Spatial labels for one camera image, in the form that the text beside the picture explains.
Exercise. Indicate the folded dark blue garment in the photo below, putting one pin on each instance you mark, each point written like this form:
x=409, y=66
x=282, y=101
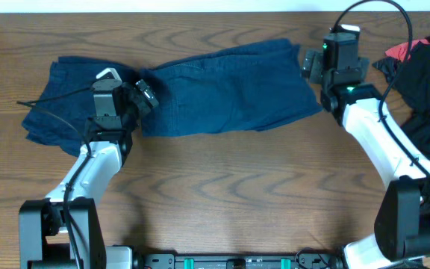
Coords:
x=68, y=96

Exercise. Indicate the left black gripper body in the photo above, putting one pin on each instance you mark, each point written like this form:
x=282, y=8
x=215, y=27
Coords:
x=136, y=107

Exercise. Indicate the black and red garment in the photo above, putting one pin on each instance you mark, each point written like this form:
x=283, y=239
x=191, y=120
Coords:
x=424, y=97

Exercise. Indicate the dark blue shorts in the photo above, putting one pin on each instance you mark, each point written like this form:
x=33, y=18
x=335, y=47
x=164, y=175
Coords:
x=255, y=87

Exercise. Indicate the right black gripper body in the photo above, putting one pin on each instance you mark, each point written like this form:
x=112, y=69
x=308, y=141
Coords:
x=314, y=61

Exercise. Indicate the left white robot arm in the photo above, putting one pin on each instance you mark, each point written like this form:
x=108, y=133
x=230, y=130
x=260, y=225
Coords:
x=62, y=230

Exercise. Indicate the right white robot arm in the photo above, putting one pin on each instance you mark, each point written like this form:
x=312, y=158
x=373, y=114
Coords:
x=401, y=237

